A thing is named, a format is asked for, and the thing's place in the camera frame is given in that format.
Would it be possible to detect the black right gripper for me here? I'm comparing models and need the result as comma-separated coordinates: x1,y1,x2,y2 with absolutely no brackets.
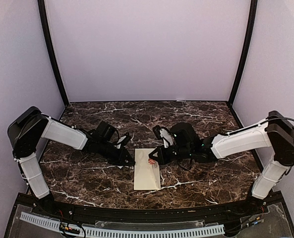
148,144,192,166

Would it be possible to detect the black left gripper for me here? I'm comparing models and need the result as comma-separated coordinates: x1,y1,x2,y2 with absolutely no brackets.
98,140,135,166

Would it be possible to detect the cream paper envelope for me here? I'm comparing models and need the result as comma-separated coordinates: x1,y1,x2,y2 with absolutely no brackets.
134,148,161,190

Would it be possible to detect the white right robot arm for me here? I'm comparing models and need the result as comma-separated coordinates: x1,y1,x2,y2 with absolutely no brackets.
148,111,294,215

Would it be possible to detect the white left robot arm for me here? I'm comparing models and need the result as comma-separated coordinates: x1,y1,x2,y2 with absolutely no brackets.
7,106,135,216

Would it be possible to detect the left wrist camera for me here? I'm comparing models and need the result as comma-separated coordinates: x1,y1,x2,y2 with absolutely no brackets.
115,132,131,149

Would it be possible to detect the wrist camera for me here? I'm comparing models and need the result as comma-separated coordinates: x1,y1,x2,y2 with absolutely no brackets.
115,132,131,149
153,125,174,148

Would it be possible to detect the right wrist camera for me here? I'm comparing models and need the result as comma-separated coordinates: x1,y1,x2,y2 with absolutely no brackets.
153,125,174,148

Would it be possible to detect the black front rail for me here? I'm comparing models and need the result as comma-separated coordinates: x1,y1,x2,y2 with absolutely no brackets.
15,192,282,224

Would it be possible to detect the white slotted cable duct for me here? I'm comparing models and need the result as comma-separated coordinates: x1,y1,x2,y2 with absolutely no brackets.
20,212,225,238

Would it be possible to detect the black right frame post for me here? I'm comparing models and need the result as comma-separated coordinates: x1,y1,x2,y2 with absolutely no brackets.
228,0,258,107

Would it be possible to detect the black frame post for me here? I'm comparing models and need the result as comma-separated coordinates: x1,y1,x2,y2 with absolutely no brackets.
228,0,258,107
37,0,69,107

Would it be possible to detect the black left frame post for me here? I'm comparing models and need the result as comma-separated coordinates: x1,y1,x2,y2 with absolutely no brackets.
37,0,69,107

